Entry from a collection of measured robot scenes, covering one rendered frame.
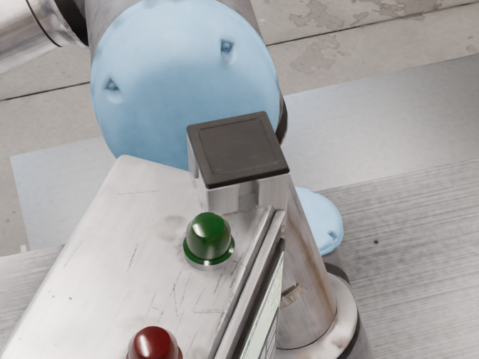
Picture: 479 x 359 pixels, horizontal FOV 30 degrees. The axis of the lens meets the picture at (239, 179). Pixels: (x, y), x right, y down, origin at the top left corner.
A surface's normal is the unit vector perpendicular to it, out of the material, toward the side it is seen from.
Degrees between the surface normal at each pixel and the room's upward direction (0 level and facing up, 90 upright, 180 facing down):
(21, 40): 87
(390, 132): 0
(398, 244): 0
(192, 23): 7
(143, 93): 82
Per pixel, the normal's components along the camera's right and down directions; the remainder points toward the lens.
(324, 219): 0.03, -0.77
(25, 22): 0.04, 0.47
